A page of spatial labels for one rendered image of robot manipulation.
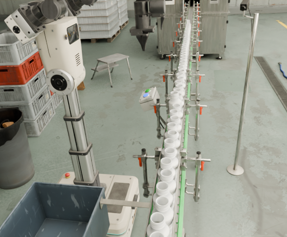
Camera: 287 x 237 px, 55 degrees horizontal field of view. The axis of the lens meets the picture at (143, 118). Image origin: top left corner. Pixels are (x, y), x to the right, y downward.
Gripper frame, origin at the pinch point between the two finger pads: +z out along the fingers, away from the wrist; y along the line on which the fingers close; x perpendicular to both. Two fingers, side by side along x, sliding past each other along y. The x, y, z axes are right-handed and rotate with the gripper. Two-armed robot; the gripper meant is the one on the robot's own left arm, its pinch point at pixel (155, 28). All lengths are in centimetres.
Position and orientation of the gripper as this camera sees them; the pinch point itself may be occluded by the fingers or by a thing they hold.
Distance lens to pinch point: 169.3
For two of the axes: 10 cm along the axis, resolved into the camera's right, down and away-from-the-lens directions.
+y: -9.8, -0.3, 1.7
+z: 0.6, 8.7, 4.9
